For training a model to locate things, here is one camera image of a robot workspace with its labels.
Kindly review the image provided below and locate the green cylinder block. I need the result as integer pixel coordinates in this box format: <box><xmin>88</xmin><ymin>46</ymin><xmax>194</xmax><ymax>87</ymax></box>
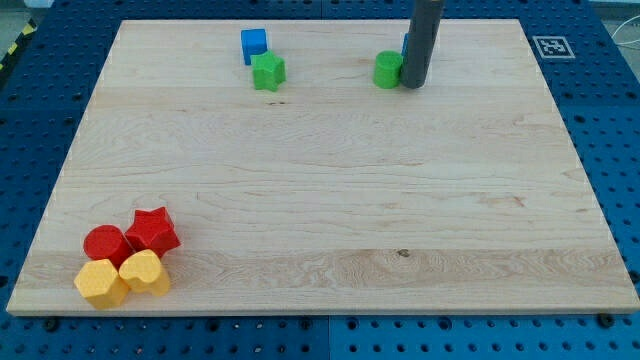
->
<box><xmin>373</xmin><ymin>50</ymin><xmax>403</xmax><ymax>89</ymax></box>

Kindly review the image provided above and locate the green star block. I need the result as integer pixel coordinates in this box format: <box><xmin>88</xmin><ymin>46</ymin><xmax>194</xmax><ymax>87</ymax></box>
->
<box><xmin>251</xmin><ymin>50</ymin><xmax>286</xmax><ymax>92</ymax></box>

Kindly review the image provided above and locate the red star block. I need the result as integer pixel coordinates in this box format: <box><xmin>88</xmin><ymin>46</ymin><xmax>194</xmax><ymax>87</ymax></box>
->
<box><xmin>124</xmin><ymin>207</ymin><xmax>181</xmax><ymax>258</ymax></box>

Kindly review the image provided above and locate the light wooden board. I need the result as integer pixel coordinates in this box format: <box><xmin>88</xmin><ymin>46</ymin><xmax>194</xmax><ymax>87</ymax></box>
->
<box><xmin>7</xmin><ymin>19</ymin><xmax>639</xmax><ymax>316</ymax></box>

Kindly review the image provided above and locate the blue cube block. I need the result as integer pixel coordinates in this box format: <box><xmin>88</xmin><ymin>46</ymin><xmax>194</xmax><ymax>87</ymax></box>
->
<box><xmin>240</xmin><ymin>28</ymin><xmax>268</xmax><ymax>66</ymax></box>

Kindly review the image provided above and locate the blue block behind tool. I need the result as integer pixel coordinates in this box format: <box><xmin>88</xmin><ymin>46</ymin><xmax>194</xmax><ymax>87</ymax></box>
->
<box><xmin>401</xmin><ymin>33</ymin><xmax>409</xmax><ymax>57</ymax></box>

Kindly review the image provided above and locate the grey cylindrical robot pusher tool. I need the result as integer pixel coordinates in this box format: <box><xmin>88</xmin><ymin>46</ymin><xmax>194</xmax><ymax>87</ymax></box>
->
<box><xmin>400</xmin><ymin>0</ymin><xmax>445</xmax><ymax>89</ymax></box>

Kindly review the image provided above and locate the yellow heart block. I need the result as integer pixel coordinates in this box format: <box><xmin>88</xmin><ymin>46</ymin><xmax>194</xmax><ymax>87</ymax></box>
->
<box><xmin>119</xmin><ymin>250</ymin><xmax>171</xmax><ymax>296</ymax></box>

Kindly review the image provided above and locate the red cylinder block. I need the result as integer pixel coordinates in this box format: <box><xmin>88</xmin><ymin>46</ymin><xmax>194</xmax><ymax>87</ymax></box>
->
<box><xmin>83</xmin><ymin>224</ymin><xmax>134</xmax><ymax>269</ymax></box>

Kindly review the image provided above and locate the yellow hexagon block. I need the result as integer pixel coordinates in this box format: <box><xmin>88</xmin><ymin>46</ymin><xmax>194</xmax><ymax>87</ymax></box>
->
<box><xmin>74</xmin><ymin>259</ymin><xmax>130</xmax><ymax>310</ymax></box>

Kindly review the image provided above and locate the white fiducial marker tag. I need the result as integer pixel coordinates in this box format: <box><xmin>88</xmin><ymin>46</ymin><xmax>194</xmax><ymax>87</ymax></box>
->
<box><xmin>532</xmin><ymin>36</ymin><xmax>575</xmax><ymax>60</ymax></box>

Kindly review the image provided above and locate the yellow black hazard tape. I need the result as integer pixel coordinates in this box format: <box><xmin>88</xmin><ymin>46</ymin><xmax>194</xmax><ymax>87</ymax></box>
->
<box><xmin>1</xmin><ymin>18</ymin><xmax>38</xmax><ymax>75</ymax></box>

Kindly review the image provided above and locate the white cable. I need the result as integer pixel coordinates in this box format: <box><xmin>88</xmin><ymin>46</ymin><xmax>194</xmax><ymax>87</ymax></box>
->
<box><xmin>610</xmin><ymin>14</ymin><xmax>640</xmax><ymax>50</ymax></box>

